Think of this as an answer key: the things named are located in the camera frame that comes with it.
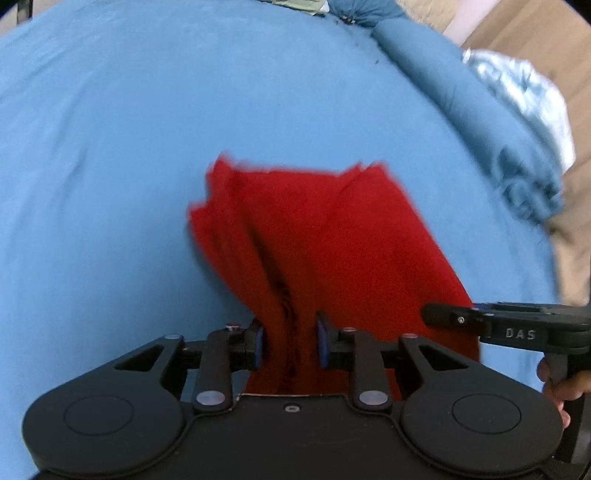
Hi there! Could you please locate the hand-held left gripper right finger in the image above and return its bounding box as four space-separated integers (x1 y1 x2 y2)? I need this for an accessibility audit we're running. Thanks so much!
315 311 472 412

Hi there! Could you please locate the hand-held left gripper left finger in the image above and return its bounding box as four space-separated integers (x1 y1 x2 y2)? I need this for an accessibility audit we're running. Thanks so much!
113 322 267 414

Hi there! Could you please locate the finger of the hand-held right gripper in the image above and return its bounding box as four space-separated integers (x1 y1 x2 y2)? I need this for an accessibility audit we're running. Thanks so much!
421 302 486 333

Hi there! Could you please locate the red knit sweater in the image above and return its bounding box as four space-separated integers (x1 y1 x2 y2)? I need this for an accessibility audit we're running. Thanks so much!
187 151 482 398

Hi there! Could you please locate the person's right hand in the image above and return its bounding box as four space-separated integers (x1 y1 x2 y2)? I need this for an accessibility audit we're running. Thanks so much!
536 357 591 429

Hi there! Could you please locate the blue duvet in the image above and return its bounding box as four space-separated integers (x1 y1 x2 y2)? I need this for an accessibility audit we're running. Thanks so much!
372 21 567 225

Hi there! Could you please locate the bed with blue sheet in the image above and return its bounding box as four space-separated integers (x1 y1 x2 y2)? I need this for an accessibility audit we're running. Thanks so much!
0 0 561 480

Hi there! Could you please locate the light blue blanket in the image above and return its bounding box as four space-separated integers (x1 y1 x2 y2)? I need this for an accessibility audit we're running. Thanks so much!
462 48 576 174

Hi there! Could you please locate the blue pillow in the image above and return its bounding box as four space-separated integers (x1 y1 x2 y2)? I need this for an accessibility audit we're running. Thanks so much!
329 0 408 29

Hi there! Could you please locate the green pillow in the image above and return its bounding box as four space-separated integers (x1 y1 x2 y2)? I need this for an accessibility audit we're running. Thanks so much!
272 0 329 17

